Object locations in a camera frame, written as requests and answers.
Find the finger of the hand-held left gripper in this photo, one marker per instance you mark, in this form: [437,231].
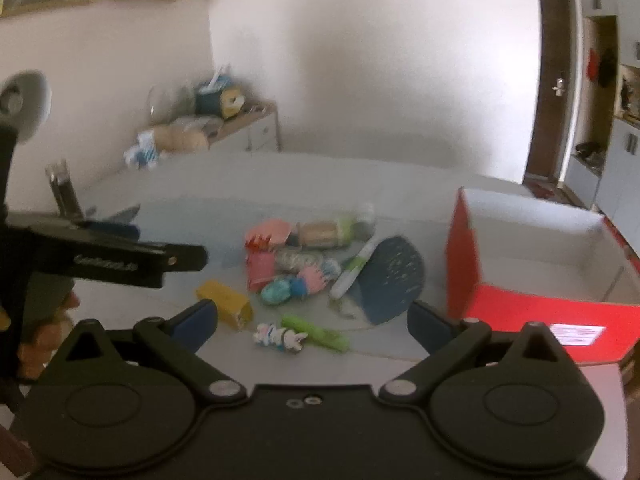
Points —
[185,257]
[115,231]

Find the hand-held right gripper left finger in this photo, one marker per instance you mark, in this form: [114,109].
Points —
[197,320]

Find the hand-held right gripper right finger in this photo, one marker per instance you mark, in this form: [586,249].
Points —
[425,325]

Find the yellow eraser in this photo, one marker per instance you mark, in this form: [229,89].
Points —
[225,302]

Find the silver metal tool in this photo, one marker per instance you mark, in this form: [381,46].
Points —
[62,185]

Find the pink binder clip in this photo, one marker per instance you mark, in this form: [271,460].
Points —
[261,270]

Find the red cardboard box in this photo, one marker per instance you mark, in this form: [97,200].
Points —
[515,310]

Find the green oblong object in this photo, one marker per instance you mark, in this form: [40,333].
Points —
[320,335]

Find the pink blue small toy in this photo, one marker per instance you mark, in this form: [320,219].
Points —
[315,280]

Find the person's left hand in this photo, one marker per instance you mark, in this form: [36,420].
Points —
[47,345]

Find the blue white packet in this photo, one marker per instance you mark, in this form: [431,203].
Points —
[142,152]

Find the brown paper bag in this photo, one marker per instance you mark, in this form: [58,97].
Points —
[182,137]

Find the clear plastic bag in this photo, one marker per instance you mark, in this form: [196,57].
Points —
[170,102]

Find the white wooden sideboard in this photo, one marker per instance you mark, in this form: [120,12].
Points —
[260,132]

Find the teal tissue box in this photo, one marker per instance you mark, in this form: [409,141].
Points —
[207,97]

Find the yellow small box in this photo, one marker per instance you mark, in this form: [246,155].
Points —
[232,102]

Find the patterned doormat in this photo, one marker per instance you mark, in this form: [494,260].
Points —
[545,190]

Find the low shoe bench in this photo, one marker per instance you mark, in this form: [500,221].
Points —
[580,182]

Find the brown wooden door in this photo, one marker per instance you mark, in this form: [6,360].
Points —
[547,125]

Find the dark shoes pile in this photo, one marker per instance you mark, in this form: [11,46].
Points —
[589,152]

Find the blue-grey tall cabinet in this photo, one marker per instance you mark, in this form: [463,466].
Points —
[622,175]

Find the cabinet top ornaments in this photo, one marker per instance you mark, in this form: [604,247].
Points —
[630,95]

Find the red hat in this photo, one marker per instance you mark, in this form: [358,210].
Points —
[593,65]

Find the black hat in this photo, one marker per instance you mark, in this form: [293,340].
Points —
[607,67]

